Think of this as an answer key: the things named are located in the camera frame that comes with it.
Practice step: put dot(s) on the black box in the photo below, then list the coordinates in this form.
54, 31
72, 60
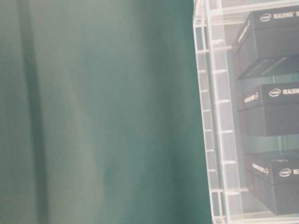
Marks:
267, 44
273, 178
270, 110

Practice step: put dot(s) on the green table cloth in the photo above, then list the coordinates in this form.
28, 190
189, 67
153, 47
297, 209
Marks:
100, 117

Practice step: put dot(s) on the clear plastic storage case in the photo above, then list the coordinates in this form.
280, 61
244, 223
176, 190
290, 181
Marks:
216, 24

